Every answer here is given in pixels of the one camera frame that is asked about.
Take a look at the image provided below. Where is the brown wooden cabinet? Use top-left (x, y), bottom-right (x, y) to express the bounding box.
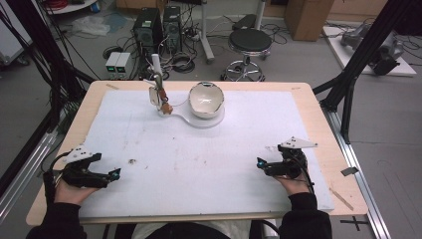
top-left (284, 0), bottom-right (335, 43)

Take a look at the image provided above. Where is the clear plastic bag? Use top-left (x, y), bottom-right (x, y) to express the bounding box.
top-left (70, 15), bottom-right (111, 38)

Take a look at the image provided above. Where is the black machine part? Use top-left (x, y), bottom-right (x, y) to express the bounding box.
top-left (370, 42), bottom-right (405, 77)

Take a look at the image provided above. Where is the person's right hand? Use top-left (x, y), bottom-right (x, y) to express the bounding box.
top-left (273, 174), bottom-right (312, 197)

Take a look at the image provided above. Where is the grey metal stand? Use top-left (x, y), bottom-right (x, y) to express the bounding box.
top-left (198, 0), bottom-right (216, 65)

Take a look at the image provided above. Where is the white power supply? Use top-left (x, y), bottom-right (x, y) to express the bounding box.
top-left (105, 51), bottom-right (122, 80)
top-left (114, 51), bottom-right (132, 80)

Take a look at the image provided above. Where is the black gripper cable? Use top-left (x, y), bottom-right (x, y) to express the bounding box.
top-left (41, 150), bottom-right (73, 204)
top-left (291, 149), bottom-right (317, 195)

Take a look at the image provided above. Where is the coiled black cable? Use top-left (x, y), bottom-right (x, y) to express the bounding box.
top-left (169, 53), bottom-right (197, 75)

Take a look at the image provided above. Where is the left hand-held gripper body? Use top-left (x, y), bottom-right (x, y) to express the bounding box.
top-left (60, 144), bottom-right (111, 189)

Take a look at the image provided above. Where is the black computer tower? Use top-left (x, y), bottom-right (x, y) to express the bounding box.
top-left (131, 7), bottom-right (164, 57)
top-left (162, 5), bottom-right (184, 55)

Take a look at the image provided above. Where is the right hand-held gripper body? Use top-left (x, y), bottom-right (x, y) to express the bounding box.
top-left (274, 135), bottom-right (318, 179)

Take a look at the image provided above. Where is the grey machine part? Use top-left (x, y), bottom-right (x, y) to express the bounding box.
top-left (339, 23), bottom-right (370, 48)

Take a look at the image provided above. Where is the person's torso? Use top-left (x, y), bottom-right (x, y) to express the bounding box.
top-left (131, 220), bottom-right (254, 239)

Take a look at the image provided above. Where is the green strap keychain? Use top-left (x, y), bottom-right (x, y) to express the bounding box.
top-left (153, 74), bottom-right (174, 117)

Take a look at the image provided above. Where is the person's left hand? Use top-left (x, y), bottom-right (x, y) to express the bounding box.
top-left (53, 179), bottom-right (102, 207)

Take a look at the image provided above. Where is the white bowl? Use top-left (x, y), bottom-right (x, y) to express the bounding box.
top-left (188, 81), bottom-right (226, 120)

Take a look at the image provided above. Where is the white platform board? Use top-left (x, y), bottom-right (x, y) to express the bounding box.
top-left (321, 24), bottom-right (418, 78)

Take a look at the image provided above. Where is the aluminium rail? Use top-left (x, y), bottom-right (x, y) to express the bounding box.
top-left (321, 107), bottom-right (394, 239)
top-left (0, 129), bottom-right (62, 222)

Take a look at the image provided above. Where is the black metal frame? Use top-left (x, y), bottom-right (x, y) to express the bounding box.
top-left (0, 0), bottom-right (98, 133)
top-left (313, 0), bottom-right (422, 144)

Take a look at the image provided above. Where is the white foam mat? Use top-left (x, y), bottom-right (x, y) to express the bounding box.
top-left (79, 89), bottom-right (335, 219)

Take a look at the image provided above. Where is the black round stool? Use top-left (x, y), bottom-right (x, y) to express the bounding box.
top-left (219, 27), bottom-right (274, 83)

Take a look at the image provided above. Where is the wooden table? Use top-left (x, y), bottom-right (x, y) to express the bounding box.
top-left (25, 80), bottom-right (369, 227)

